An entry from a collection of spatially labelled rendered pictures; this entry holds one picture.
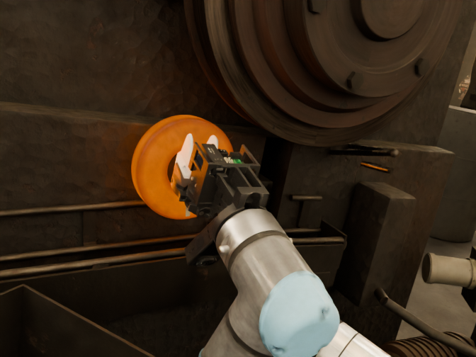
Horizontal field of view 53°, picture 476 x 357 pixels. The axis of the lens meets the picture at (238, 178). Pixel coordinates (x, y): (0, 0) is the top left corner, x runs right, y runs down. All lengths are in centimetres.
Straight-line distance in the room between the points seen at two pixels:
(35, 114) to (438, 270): 76
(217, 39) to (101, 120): 21
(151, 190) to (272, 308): 31
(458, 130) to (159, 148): 289
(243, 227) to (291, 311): 11
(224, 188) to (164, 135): 16
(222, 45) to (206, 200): 21
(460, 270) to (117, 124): 69
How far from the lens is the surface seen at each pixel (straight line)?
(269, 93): 68
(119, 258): 70
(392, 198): 92
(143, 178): 68
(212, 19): 65
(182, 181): 62
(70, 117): 72
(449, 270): 101
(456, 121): 341
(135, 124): 74
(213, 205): 58
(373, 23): 68
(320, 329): 45
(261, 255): 47
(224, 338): 50
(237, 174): 56
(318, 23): 63
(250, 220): 50
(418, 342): 103
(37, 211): 74
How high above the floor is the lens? 101
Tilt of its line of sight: 16 degrees down
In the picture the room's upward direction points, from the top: 11 degrees clockwise
